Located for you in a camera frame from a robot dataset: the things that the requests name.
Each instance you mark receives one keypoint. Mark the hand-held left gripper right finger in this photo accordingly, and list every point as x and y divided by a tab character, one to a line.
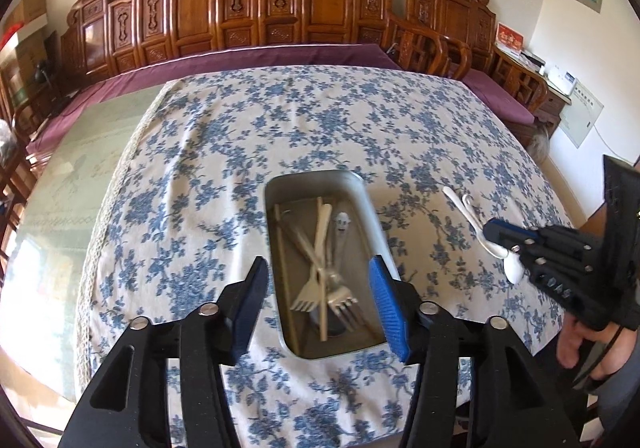
386	310

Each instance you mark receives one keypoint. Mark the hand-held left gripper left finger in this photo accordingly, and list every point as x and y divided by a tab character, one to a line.
251	300

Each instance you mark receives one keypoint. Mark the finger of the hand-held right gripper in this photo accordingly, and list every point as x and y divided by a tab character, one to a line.
545	258
505	230

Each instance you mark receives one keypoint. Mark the white plastic ladle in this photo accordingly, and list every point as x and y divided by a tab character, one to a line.
512	270

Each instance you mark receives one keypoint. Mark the metal fork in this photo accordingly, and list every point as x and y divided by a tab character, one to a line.
332	280
345	310

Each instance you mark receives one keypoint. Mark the brown wooden chopstick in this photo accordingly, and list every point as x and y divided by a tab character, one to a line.
325	324
285	268

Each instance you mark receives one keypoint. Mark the white plastic fork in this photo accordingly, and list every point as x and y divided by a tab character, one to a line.
305	298

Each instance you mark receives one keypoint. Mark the long white plastic spoon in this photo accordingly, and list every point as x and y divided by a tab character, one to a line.
457	200

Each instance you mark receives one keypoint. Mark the grey metal utensil tray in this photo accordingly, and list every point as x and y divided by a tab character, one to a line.
361	228

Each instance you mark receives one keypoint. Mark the white slotted spoon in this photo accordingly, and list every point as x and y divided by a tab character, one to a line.
341	223

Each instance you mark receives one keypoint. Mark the person's right hand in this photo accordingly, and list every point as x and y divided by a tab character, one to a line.
572	345

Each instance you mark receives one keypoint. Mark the clear plastic bag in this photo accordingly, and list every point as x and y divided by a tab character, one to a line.
540	145

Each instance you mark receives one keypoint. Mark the purple armchair cushion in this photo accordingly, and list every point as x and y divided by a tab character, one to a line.
500	97

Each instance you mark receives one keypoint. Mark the blue floral tablecloth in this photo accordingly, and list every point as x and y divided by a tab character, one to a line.
200	177

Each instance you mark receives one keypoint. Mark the wooden side table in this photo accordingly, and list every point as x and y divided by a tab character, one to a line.
552	102

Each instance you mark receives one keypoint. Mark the white box on side table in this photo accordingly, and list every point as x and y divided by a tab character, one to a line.
561	80

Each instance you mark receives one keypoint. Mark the stack of papers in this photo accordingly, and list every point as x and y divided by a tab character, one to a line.
532	58

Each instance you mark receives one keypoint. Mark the red sign card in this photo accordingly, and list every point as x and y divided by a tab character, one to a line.
510	36

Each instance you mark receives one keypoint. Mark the carved wooden armchair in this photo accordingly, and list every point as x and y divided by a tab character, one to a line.
460	2

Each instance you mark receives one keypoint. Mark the purple sofa cushion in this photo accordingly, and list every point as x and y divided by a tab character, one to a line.
200	65

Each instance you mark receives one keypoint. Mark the wooden dining chair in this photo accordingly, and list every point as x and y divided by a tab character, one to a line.
15	198

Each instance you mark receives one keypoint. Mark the carved wooden sofa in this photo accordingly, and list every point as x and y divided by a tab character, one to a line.
325	2

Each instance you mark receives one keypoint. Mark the black desk lamp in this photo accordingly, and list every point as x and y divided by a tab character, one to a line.
42	70

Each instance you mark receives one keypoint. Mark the large cardboard box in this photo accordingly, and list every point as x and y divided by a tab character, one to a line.
27	62

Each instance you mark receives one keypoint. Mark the brown cardboard box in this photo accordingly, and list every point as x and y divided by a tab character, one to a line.
31	7

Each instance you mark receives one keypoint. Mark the white wall panel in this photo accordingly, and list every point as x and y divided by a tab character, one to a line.
581	112

